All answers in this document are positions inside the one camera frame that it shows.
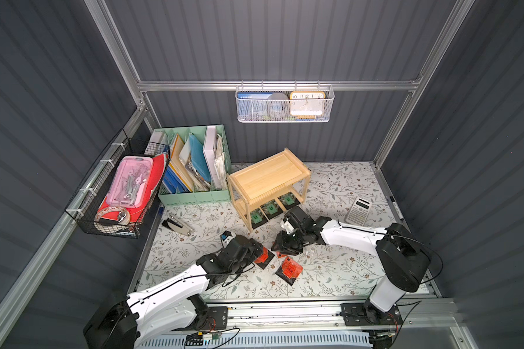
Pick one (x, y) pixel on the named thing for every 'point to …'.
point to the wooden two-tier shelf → (266, 181)
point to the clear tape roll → (124, 216)
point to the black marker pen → (396, 208)
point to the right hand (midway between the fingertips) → (277, 248)
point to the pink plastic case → (131, 184)
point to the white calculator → (359, 211)
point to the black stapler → (177, 225)
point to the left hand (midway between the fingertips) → (257, 251)
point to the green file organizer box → (199, 168)
